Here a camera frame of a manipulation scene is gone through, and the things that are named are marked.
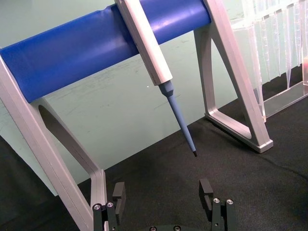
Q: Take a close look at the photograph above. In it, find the white pipette with blue shaft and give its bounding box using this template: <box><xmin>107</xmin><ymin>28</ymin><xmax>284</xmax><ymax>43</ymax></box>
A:
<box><xmin>114</xmin><ymin>0</ymin><xmax>199</xmax><ymax>158</ymax></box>

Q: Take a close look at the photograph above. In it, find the black table cloth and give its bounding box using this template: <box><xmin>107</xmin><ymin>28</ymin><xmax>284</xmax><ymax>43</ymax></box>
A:
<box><xmin>0</xmin><ymin>83</ymin><xmax>308</xmax><ymax>231</ymax></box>

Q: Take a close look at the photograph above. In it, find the clear acrylic tip rack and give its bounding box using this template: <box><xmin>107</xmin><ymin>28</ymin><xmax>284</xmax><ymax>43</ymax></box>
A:
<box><xmin>226</xmin><ymin>0</ymin><xmax>308</xmax><ymax>124</ymax></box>

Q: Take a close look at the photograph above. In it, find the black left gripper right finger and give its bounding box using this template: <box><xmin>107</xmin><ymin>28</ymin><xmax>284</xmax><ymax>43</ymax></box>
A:
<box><xmin>198</xmin><ymin>179</ymin><xmax>238</xmax><ymax>231</ymax></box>

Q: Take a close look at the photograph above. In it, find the clear pipette tip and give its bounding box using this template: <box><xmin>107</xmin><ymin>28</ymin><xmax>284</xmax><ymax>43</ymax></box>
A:
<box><xmin>274</xmin><ymin>11</ymin><xmax>283</xmax><ymax>78</ymax></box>
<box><xmin>284</xmin><ymin>7</ymin><xmax>294</xmax><ymax>90</ymax></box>

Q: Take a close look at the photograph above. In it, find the grey stand with blue bar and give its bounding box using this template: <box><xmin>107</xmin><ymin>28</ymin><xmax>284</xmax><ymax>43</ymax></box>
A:
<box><xmin>0</xmin><ymin>0</ymin><xmax>274</xmax><ymax>231</ymax></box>

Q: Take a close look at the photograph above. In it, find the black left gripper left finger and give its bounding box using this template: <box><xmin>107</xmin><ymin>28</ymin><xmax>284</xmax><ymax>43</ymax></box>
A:
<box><xmin>93</xmin><ymin>181</ymin><xmax>127</xmax><ymax>231</ymax></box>

